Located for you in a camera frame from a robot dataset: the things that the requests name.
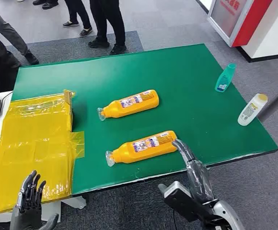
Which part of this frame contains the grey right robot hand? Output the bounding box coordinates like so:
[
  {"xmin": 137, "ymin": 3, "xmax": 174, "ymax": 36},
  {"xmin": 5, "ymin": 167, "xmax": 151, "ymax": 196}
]
[{"xmin": 171, "ymin": 138, "xmax": 218, "ymax": 206}]

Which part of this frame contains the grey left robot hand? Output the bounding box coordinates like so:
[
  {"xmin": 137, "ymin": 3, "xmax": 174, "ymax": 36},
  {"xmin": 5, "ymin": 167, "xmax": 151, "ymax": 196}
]
[{"xmin": 9, "ymin": 170, "xmax": 60, "ymax": 230}]

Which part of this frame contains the orange bottle with clear cap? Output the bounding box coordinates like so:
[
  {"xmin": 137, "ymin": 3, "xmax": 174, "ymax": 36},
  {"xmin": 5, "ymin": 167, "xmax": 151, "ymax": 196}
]
[
  {"xmin": 105, "ymin": 130, "xmax": 178, "ymax": 168},
  {"xmin": 97, "ymin": 89, "xmax": 159, "ymax": 122}
]

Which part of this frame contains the white bottle with yellow cap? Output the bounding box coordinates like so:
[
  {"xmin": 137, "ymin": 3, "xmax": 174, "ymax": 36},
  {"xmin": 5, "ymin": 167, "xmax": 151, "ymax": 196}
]
[{"xmin": 237, "ymin": 93, "xmax": 269, "ymax": 127}]

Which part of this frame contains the teal plastic bottle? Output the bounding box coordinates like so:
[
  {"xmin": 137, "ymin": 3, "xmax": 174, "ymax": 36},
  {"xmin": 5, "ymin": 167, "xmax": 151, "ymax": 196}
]
[{"xmin": 214, "ymin": 63, "xmax": 236, "ymax": 93}]

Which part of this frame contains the white table foot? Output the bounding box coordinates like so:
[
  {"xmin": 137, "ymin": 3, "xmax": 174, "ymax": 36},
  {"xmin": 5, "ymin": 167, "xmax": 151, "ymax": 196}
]
[{"xmin": 61, "ymin": 195, "xmax": 87, "ymax": 210}]

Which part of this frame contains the yellow plastic wrapped box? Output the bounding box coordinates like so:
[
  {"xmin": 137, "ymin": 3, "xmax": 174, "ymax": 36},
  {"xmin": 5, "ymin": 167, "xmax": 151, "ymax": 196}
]
[{"xmin": 0, "ymin": 90, "xmax": 85, "ymax": 217}]

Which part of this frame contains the green table mat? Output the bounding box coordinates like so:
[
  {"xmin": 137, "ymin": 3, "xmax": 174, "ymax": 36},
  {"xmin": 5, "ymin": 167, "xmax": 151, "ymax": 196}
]
[{"xmin": 11, "ymin": 43, "xmax": 278, "ymax": 196}]

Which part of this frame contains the grey metal bar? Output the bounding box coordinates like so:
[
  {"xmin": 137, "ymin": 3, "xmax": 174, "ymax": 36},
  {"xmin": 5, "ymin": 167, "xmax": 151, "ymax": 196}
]
[{"xmin": 258, "ymin": 80, "xmax": 278, "ymax": 123}]

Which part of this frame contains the person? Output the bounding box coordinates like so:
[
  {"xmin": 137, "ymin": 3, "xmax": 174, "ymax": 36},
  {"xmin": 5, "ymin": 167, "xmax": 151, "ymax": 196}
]
[
  {"xmin": 88, "ymin": 0, "xmax": 127, "ymax": 56},
  {"xmin": 33, "ymin": 0, "xmax": 59, "ymax": 10},
  {"xmin": 63, "ymin": 0, "xmax": 94, "ymax": 37},
  {"xmin": 0, "ymin": 0, "xmax": 39, "ymax": 66},
  {"xmin": 0, "ymin": 22, "xmax": 23, "ymax": 95}
]

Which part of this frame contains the red and white display stand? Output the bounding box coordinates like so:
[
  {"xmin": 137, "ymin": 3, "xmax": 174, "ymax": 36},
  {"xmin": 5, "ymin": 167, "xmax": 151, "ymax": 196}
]
[{"xmin": 207, "ymin": 0, "xmax": 278, "ymax": 63}]

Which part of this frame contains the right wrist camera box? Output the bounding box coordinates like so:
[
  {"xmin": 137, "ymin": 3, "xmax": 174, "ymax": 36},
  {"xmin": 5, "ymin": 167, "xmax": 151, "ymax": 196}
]
[{"xmin": 158, "ymin": 181, "xmax": 218, "ymax": 223}]

